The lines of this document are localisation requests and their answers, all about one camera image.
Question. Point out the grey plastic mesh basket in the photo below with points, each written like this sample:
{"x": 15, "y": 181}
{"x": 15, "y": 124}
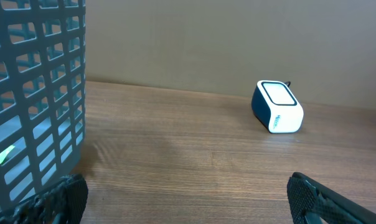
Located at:
{"x": 42, "y": 94}

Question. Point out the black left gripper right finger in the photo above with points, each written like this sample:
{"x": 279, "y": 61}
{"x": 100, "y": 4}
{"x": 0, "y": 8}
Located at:
{"x": 311, "y": 202}

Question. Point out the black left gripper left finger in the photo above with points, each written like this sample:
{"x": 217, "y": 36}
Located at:
{"x": 63, "y": 202}

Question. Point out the white barcode scanner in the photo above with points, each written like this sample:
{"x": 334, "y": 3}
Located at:
{"x": 275, "y": 106}

